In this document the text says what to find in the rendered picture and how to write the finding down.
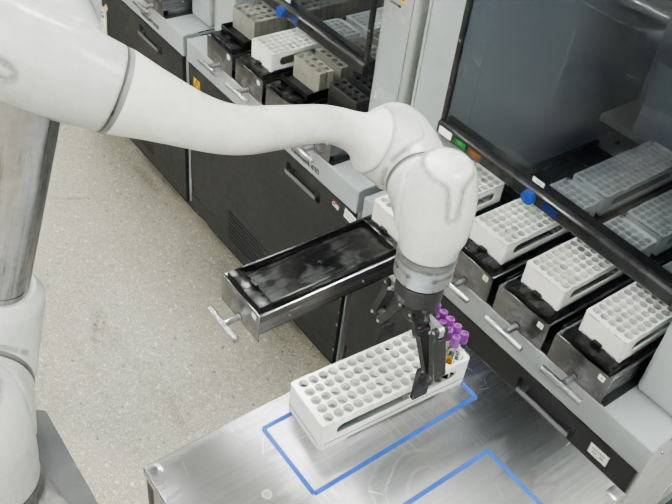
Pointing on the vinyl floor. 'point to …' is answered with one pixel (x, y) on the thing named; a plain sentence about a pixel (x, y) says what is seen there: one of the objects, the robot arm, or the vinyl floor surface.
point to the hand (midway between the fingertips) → (400, 364)
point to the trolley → (390, 457)
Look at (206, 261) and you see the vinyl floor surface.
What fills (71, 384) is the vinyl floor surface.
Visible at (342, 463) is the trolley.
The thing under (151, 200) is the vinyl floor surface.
